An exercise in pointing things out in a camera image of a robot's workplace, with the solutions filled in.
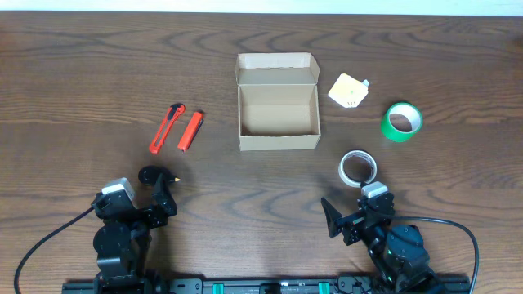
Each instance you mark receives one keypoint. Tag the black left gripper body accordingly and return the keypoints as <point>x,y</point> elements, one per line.
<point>149,216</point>

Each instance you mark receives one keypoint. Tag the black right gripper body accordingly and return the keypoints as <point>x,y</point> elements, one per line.
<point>355,225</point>

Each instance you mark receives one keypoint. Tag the red blade case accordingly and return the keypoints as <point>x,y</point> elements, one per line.
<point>191,131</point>

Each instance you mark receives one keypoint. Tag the white tape roll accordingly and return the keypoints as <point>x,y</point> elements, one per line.
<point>362,155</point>

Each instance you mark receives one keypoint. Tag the red black utility knife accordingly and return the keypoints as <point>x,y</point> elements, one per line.
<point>173,113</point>

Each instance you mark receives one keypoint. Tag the green tape roll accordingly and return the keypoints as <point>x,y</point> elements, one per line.
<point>413,115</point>

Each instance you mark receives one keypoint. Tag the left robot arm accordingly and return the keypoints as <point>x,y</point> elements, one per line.
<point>124,240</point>

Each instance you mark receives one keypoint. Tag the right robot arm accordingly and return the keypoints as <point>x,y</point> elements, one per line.
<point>397,252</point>

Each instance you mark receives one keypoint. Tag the black teardrop-shaped object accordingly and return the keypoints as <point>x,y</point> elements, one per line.
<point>149,175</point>

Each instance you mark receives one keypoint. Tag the open cardboard box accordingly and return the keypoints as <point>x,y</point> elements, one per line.
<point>278,101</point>

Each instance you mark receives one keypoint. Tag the black mounting rail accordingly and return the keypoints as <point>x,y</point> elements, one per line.
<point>341,284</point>

